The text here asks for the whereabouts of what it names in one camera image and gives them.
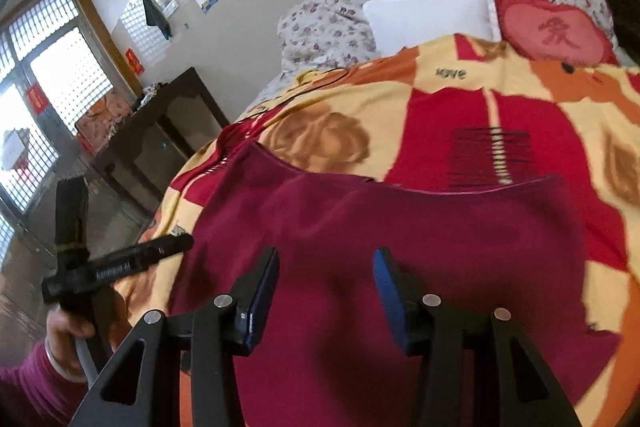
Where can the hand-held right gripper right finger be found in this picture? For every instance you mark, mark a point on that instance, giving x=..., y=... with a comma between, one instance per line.
x=387, y=294

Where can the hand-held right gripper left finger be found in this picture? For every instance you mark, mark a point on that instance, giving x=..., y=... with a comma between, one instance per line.
x=262, y=294

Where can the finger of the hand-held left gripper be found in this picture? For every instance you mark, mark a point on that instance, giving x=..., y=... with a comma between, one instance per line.
x=167, y=249

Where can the maroon fleece garment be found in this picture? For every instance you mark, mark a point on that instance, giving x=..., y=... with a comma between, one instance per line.
x=350, y=227

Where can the person's left forearm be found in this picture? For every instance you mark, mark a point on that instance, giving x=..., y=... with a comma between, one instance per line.
x=30, y=397

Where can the person's left hand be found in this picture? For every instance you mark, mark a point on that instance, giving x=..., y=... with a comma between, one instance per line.
x=65, y=324

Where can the orange printed gift box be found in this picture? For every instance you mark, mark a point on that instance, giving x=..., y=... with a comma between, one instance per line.
x=102, y=122

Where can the dark wooden side table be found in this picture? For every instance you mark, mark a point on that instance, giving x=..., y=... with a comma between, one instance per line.
x=185, y=87

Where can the red orange printed blanket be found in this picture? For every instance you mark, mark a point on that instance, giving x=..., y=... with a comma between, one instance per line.
x=440, y=117

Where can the latticed window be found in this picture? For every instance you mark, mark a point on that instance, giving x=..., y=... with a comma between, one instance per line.
x=65, y=57

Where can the dark hanging cloth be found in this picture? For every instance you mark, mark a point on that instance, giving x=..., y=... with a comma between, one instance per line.
x=156, y=17

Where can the white pillow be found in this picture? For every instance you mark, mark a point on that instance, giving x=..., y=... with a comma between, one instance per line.
x=430, y=17

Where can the red heart cushion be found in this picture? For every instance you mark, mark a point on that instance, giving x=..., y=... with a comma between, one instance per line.
x=550, y=29

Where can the dark headboard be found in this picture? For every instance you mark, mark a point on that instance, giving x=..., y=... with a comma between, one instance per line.
x=625, y=22

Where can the red paper wall sign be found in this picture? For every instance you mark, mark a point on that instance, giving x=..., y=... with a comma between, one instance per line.
x=134, y=61

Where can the white wall switch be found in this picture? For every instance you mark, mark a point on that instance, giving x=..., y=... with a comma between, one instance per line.
x=171, y=7

